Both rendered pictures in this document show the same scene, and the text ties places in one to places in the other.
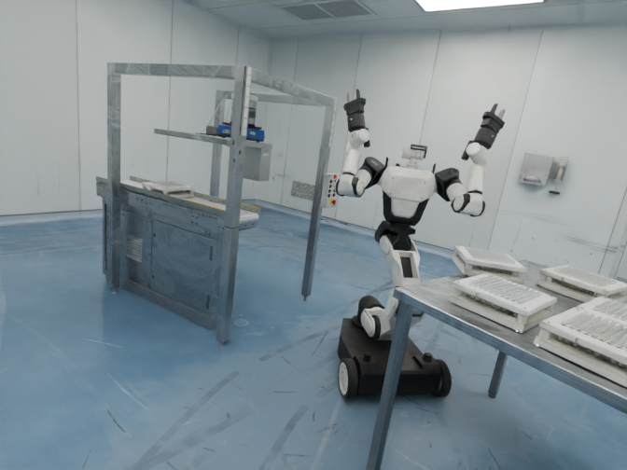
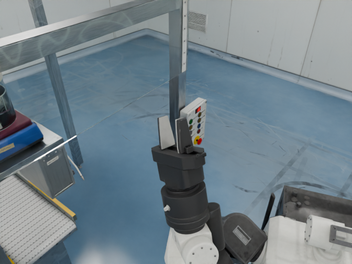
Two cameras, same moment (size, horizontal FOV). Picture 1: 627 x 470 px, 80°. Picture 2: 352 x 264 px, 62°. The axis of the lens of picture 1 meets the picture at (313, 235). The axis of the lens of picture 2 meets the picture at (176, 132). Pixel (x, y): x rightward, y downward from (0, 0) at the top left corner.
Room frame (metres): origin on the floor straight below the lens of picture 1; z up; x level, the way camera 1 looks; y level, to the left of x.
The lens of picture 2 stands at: (1.63, -0.18, 1.86)
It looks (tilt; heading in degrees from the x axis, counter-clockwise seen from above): 37 degrees down; 8
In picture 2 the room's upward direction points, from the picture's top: straight up
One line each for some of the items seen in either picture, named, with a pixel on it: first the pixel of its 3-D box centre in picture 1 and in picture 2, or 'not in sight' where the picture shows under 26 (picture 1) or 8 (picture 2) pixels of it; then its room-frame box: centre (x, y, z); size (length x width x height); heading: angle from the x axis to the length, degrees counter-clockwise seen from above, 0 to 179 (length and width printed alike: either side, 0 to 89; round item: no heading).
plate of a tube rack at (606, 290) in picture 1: (584, 279); not in sight; (1.49, -1.13, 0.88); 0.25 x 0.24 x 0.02; 125
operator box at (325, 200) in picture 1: (329, 190); (192, 125); (2.92, -0.08, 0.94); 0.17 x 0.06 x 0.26; 151
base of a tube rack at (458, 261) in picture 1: (485, 268); not in sight; (1.63, -0.79, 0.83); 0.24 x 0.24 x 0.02; 84
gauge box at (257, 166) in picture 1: (251, 162); (41, 160); (2.38, 0.45, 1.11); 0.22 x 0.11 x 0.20; 61
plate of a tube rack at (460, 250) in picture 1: (487, 257); not in sight; (1.63, -0.79, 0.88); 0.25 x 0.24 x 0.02; 84
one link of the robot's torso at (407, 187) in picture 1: (405, 191); (308, 262); (2.12, -0.48, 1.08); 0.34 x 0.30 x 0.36; 80
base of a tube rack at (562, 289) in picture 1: (580, 289); not in sight; (1.49, -1.13, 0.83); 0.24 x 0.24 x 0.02; 35
